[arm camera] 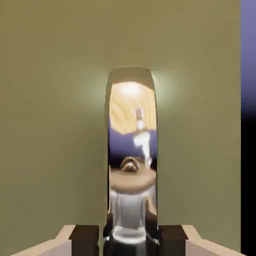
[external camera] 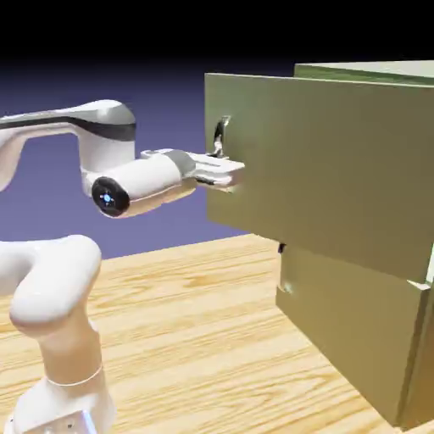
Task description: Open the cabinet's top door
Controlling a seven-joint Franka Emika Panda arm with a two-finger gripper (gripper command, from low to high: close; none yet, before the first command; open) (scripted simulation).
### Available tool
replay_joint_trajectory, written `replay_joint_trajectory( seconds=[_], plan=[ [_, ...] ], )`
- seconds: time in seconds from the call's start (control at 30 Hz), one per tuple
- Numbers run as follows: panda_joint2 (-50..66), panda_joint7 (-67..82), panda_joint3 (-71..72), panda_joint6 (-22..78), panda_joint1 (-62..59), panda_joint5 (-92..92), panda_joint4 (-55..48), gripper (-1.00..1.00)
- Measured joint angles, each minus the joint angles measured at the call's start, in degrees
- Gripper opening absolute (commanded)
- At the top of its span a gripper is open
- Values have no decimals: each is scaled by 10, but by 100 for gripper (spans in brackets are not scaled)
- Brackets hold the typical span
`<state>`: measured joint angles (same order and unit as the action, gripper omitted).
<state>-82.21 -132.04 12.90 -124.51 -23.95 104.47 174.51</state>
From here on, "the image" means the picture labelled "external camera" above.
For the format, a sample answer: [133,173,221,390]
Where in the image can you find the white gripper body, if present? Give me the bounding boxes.
[188,152,246,194]

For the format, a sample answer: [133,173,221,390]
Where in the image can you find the large olive green cabinet door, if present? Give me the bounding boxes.
[204,72,434,285]

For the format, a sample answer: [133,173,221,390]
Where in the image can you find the small olive green cabinet door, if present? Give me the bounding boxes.
[275,242,431,426]

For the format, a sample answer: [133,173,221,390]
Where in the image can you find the curved silver door handle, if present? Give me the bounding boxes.
[207,114,232,159]

